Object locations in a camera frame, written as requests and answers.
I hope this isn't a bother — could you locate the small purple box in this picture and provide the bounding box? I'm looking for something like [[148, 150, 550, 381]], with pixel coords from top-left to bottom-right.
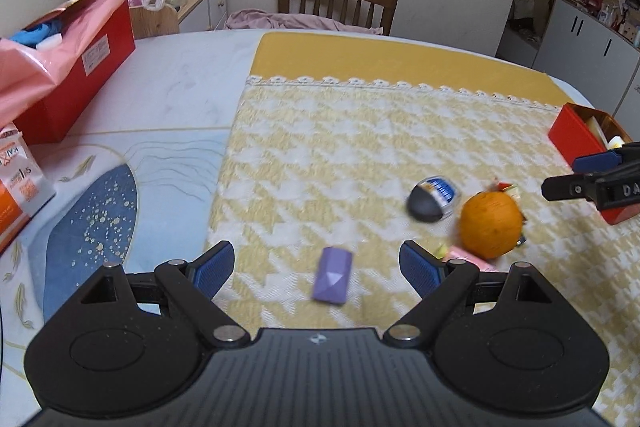
[[312, 246, 354, 306]]

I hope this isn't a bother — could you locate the pink tube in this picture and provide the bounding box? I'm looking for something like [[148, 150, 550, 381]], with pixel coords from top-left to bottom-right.
[[439, 244, 499, 273]]

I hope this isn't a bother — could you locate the wooden side cabinet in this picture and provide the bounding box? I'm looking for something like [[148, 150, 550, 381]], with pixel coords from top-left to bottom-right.
[[129, 0, 229, 39]]

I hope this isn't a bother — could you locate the yellow patterned table mat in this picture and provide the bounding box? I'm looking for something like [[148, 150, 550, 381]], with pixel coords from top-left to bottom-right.
[[207, 32, 640, 426]]

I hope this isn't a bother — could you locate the red cardboard box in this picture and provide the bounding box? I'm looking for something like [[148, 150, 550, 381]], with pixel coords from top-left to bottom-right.
[[12, 0, 137, 144]]

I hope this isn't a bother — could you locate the shiny candy wrapper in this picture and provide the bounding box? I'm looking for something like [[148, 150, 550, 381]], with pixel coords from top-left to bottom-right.
[[492, 178, 521, 200]]

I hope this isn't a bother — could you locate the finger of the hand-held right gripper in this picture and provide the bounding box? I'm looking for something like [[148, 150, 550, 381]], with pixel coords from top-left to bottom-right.
[[572, 149, 627, 174], [542, 171, 604, 204]]

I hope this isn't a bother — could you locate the orange and white packet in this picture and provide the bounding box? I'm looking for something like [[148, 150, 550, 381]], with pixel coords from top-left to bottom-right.
[[0, 122, 57, 254]]

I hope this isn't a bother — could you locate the black oval case blue label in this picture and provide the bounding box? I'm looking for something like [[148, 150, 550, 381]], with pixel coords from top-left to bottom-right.
[[406, 176, 460, 224]]

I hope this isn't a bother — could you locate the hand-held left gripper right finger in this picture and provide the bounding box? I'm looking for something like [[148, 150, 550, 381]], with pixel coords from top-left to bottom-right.
[[382, 241, 559, 349]]

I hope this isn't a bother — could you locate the blue soft item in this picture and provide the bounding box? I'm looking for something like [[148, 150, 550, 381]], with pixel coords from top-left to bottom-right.
[[10, 21, 64, 46]]

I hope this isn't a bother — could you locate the pink cloth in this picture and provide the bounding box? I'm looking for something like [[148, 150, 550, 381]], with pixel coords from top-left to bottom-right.
[[223, 9, 384, 36]]

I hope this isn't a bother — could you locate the orange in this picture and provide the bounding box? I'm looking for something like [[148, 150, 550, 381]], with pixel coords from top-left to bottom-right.
[[458, 190, 525, 258]]

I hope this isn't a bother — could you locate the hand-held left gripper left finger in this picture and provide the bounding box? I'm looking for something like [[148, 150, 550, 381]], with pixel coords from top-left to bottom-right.
[[80, 241, 252, 350]]

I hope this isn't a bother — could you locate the red tin box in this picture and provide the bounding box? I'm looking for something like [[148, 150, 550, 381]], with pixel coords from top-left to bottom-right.
[[547, 103, 640, 226]]

